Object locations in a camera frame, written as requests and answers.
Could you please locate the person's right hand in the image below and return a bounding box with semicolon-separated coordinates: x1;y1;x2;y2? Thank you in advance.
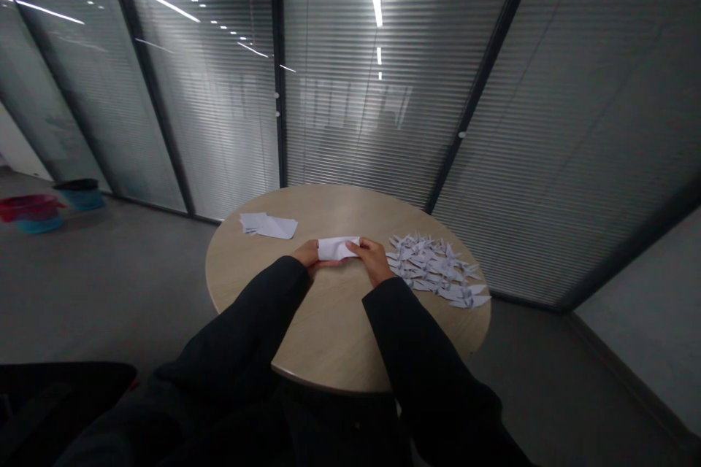
345;237;396;288

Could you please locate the stack of white paper squares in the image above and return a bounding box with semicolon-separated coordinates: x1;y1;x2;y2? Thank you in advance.
238;212;299;242

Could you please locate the person's left hand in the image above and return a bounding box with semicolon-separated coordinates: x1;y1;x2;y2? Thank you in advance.
289;239;342;271

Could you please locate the white paper sheet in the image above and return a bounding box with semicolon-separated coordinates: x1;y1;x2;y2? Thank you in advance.
316;236;362;263

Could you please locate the person's body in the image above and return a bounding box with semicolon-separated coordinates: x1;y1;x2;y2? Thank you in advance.
54;363;535;467

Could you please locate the glass partition with blinds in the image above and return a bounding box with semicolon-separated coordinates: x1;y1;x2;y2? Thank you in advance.
0;0;701;314

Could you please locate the round beige wooden table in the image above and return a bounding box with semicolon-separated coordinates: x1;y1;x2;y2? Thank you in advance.
205;184;492;394

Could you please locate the blue bin with red bag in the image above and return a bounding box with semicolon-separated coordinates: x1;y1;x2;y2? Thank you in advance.
0;194;66;235

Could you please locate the blue bin with black bag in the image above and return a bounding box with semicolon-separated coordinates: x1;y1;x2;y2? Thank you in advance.
53;177;106;212

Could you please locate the pile of white paper cranes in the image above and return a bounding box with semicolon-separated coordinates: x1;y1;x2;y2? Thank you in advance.
385;232;492;310

